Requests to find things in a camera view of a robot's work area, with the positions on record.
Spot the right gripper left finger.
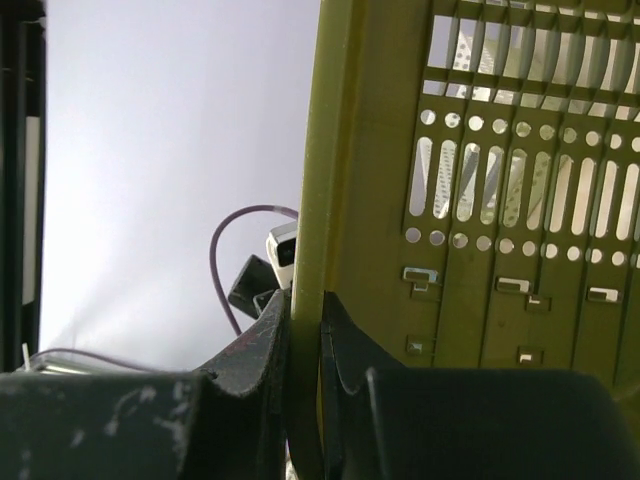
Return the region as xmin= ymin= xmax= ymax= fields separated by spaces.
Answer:
xmin=1 ymin=291 xmax=290 ymax=479

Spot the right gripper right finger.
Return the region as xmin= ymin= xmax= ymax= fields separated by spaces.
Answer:
xmin=320 ymin=292 xmax=639 ymax=479

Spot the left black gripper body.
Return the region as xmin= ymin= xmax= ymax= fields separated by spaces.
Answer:
xmin=227 ymin=254 xmax=279 ymax=320

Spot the large olive green basket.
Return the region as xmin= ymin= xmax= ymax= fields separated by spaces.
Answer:
xmin=285 ymin=1 xmax=639 ymax=479

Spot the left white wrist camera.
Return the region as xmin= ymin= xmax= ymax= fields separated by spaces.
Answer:
xmin=266 ymin=221 xmax=298 ymax=290

